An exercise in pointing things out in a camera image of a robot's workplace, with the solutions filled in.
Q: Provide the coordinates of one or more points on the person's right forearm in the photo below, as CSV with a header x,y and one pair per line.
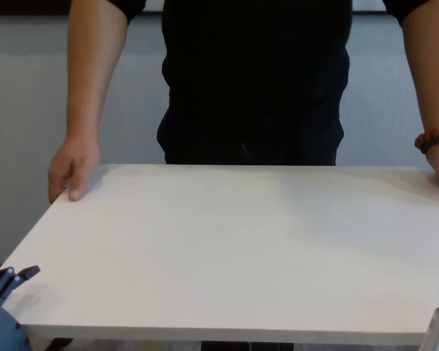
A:
x,y
91,80

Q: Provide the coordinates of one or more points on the person's left forearm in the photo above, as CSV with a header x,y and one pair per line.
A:
x,y
431,73

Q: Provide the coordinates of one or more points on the white rolling table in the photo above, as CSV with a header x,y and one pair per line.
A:
x,y
223,248

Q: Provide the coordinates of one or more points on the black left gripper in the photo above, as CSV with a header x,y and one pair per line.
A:
x,y
3,329

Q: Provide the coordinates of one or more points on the person's right hand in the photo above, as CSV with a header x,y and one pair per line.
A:
x,y
75,164

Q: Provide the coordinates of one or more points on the person in black clothes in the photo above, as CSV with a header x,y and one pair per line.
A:
x,y
252,91

